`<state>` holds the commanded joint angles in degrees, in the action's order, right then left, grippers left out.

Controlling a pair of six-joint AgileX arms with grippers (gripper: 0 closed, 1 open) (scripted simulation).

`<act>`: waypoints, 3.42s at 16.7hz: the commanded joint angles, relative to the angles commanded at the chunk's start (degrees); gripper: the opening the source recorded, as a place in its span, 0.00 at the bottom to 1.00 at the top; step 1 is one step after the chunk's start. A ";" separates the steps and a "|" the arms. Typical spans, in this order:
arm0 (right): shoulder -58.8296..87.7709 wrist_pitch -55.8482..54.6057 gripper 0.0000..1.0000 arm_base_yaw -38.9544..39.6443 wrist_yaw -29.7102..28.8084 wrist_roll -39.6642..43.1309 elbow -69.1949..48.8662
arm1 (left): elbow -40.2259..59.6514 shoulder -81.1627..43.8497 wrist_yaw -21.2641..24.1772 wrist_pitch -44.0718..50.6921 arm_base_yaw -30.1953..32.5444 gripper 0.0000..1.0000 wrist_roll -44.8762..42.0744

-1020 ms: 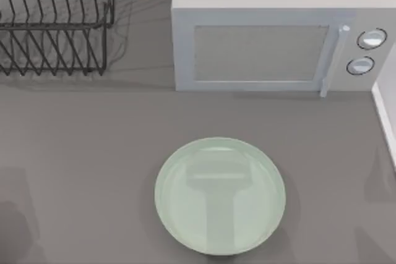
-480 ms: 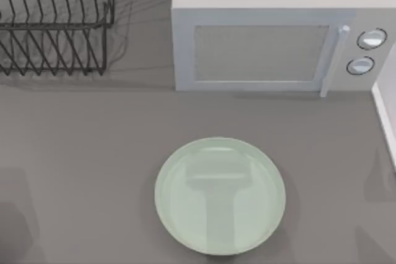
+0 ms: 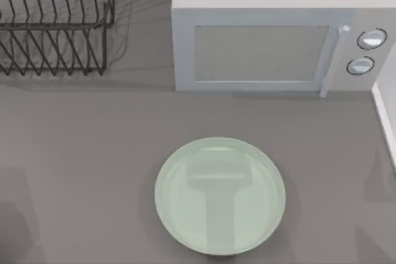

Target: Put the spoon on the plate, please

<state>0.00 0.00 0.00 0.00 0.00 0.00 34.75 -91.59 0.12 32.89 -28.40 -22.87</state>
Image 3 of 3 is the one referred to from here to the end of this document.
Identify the microwave oven door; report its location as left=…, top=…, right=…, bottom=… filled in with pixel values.
left=172, top=8, right=340, bottom=92

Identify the pale green round plate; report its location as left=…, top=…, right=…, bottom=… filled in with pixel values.
left=154, top=136, right=286, bottom=258

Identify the small microwave knob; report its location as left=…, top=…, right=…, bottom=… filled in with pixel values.
left=346, top=56, right=376, bottom=75

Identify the large microwave knob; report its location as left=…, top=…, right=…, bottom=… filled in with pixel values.
left=356, top=27, right=388, bottom=50

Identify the microwave door handle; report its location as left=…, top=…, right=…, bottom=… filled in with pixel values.
left=319, top=24, right=351, bottom=98

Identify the black wire dish rack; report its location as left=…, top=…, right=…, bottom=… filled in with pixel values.
left=0, top=0, right=118, bottom=77

